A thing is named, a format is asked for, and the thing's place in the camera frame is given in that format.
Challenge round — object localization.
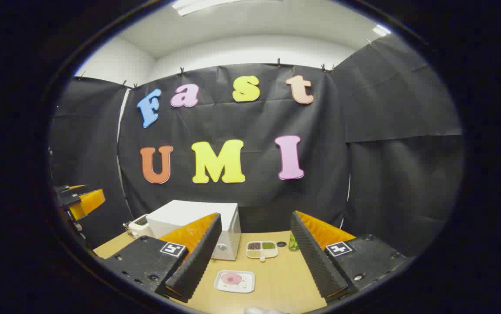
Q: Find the white divided grain tray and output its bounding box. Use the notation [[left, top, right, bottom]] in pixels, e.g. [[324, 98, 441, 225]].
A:
[[246, 240, 279, 262]]

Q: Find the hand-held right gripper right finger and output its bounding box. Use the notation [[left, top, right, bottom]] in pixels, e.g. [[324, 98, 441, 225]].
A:
[[290, 210, 408, 302]]

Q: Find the white microwave oven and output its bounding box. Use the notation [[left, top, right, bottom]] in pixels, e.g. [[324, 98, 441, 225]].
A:
[[146, 200, 242, 261]]

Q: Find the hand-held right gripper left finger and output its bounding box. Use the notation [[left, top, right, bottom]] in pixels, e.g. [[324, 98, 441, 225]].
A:
[[102, 212, 223, 304]]

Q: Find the white toaster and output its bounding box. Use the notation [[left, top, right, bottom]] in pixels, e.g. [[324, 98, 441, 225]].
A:
[[123, 214, 155, 239]]

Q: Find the black backdrop cloth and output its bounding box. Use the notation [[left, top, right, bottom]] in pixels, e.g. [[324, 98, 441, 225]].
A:
[[50, 35, 465, 258]]

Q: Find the long ceiling light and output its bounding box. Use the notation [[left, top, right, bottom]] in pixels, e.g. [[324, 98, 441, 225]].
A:
[[172, 0, 286, 17]]

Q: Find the white square plate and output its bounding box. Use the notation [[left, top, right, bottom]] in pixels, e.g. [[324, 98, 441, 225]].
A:
[[214, 270, 256, 294]]

